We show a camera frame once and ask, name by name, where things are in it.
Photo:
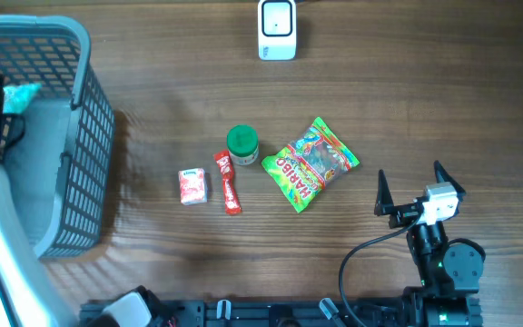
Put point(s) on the small red white box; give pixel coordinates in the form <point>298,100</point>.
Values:
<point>193,186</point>

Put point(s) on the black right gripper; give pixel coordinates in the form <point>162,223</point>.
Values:
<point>402,213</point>

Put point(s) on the green Haribo gummy bag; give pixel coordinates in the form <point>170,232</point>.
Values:
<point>307,165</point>

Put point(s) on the grey plastic lattice basket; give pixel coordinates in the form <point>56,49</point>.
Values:
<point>58,168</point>

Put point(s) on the green lid white jar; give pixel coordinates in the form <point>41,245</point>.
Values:
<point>243,144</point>

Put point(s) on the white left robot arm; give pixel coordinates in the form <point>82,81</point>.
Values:
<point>27,298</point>

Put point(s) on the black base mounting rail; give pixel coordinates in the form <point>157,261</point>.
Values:
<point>259,314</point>

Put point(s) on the red candy bar wrapper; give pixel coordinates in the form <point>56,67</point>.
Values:
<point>231,201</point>

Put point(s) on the teal white snack pouch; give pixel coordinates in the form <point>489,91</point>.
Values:
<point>18,97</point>

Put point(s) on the white barcode scanner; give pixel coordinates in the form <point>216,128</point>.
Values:
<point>277,30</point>

